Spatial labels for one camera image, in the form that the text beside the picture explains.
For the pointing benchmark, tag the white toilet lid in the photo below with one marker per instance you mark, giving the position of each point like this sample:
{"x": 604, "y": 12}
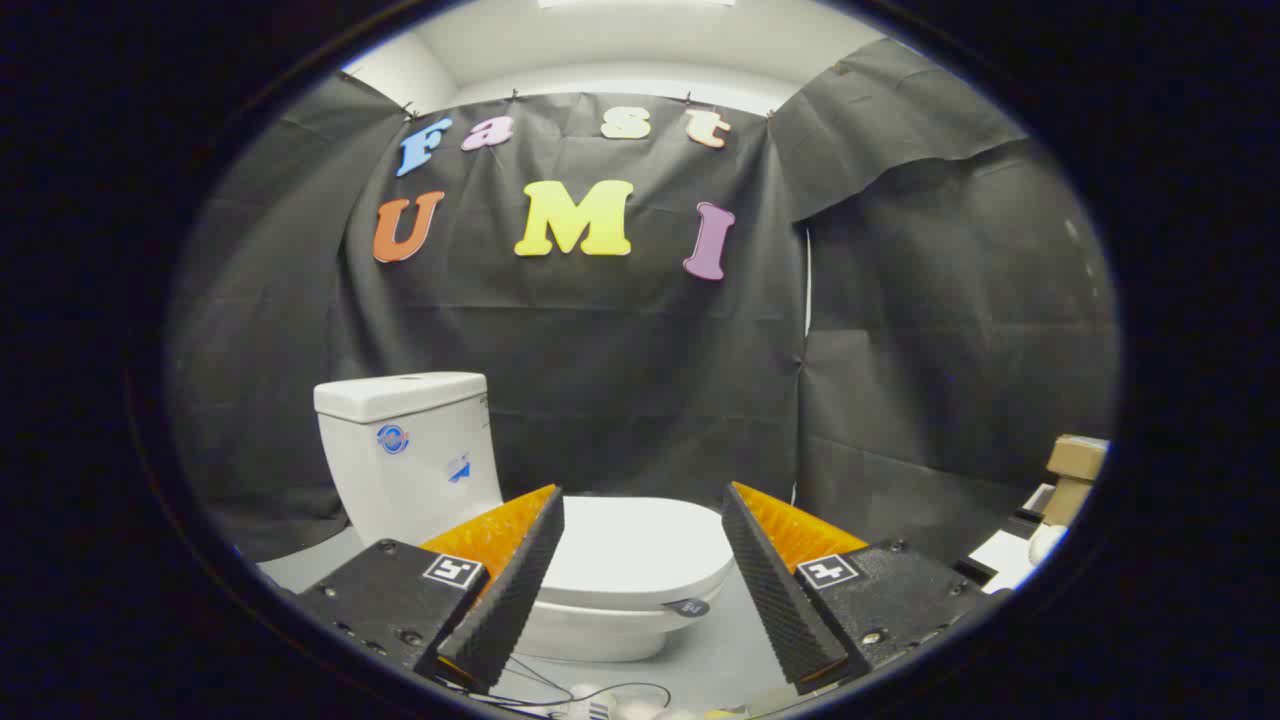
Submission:
{"x": 630, "y": 545}

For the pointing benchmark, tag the brown cardboard box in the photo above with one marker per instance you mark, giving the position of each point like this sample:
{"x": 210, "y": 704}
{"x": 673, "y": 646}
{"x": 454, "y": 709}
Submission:
{"x": 1075, "y": 470}

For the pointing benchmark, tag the white flat box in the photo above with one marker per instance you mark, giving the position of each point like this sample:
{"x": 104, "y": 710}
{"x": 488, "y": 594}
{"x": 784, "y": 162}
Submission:
{"x": 1005, "y": 560}

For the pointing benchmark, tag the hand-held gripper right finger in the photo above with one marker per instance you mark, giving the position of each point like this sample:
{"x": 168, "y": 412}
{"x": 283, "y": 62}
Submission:
{"x": 780, "y": 600}

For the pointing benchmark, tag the black lid pull tab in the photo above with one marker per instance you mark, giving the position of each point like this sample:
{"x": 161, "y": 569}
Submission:
{"x": 686, "y": 607}

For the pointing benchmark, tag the black backdrop cloth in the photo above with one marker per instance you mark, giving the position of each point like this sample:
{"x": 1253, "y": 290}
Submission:
{"x": 620, "y": 370}

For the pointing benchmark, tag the white ceramic toilet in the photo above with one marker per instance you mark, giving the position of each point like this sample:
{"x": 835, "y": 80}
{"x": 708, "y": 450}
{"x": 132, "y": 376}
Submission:
{"x": 420, "y": 470}

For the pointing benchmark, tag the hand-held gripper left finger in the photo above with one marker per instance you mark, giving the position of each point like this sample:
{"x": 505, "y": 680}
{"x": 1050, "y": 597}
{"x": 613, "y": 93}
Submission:
{"x": 505, "y": 600}

